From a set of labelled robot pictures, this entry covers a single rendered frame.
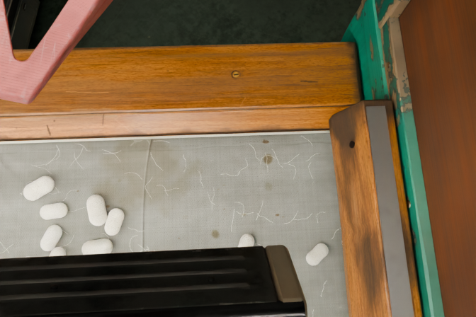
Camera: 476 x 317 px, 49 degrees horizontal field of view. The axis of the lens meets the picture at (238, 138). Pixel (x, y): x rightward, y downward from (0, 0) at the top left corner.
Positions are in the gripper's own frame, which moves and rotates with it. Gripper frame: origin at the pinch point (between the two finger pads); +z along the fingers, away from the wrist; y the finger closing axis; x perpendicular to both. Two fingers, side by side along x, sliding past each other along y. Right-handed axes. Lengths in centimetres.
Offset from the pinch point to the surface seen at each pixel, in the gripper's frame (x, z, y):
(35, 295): -2.7, 8.5, 9.6
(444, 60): -34.2, -15.2, 13.1
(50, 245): -4.7, 4.2, 44.9
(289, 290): -15.2, 6.9, 4.5
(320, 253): -34.7, 1.8, 34.3
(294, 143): -32, -12, 37
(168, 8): -28, -71, 117
